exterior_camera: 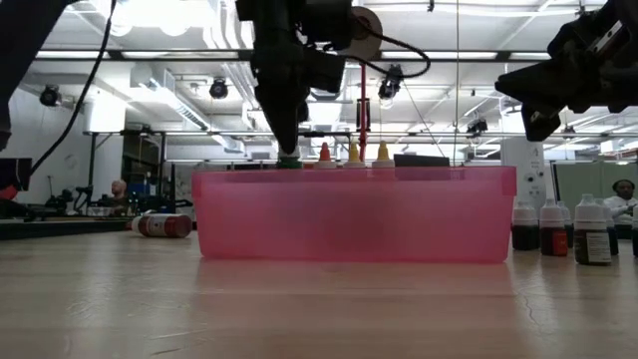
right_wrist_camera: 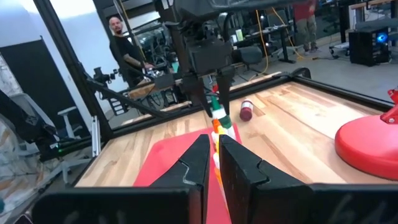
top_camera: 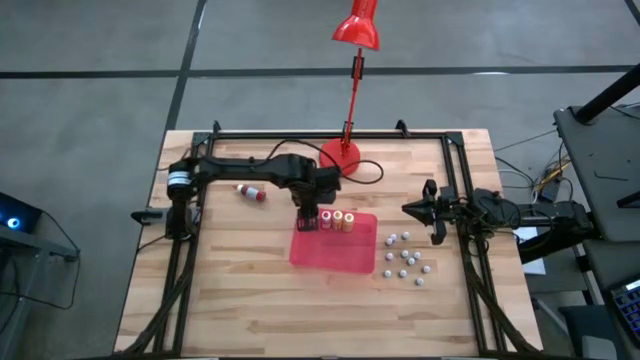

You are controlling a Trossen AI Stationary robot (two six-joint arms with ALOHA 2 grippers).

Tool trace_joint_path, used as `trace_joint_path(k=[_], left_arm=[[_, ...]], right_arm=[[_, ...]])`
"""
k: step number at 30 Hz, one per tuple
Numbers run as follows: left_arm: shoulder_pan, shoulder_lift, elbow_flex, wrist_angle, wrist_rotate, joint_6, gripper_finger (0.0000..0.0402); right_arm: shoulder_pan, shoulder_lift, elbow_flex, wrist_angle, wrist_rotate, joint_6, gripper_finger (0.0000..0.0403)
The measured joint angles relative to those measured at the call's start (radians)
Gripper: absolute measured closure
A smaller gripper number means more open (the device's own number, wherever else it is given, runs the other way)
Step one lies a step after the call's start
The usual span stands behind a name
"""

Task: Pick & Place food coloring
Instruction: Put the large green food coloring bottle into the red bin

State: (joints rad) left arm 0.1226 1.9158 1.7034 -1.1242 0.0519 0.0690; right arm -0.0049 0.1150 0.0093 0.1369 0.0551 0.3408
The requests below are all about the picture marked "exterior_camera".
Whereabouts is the yellow food coloring bottle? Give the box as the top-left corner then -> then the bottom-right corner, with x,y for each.
372,141 -> 396,170
343,141 -> 366,170

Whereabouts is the green partition panel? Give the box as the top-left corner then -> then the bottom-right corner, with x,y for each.
550,160 -> 638,225

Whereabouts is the dark computer monitor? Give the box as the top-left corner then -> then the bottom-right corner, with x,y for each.
393,153 -> 452,169

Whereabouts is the green food coloring bottle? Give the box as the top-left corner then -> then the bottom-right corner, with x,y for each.
275,146 -> 304,171

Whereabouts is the red desk lamp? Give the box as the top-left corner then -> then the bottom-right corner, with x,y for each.
343,5 -> 385,169

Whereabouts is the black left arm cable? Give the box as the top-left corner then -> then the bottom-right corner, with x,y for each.
29,0 -> 117,176

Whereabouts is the red food coloring bottle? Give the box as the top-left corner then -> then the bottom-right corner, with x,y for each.
130,212 -> 193,239

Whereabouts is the white column device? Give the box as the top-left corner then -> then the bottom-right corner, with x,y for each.
499,137 -> 548,213

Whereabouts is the thin hanging cable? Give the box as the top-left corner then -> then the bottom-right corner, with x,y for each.
453,0 -> 461,167

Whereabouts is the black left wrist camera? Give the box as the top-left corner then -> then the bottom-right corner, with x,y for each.
308,47 -> 348,94

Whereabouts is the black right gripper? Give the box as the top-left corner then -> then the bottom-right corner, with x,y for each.
494,0 -> 638,143

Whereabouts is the black left wrist camera cable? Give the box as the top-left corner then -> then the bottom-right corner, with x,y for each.
343,27 -> 433,81

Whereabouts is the dark shelving unit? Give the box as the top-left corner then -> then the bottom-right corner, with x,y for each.
122,134 -> 175,215

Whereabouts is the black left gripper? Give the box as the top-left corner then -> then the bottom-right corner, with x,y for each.
250,47 -> 313,153

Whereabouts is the person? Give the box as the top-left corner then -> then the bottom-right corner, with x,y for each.
107,179 -> 134,210
601,179 -> 638,228

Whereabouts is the small white-capped dropper bottle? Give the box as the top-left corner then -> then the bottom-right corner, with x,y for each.
511,197 -> 541,251
572,193 -> 613,266
539,197 -> 570,257
595,197 -> 620,257

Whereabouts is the orange food coloring bottle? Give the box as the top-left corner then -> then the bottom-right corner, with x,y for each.
313,142 -> 337,170

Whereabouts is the black background rig frame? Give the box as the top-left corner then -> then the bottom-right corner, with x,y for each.
82,128 -> 360,220

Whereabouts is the pink translucent plastic bin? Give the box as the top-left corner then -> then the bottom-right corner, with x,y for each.
191,166 -> 518,264

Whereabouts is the long ceiling light bar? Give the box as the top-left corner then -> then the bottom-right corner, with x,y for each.
34,48 -> 552,63

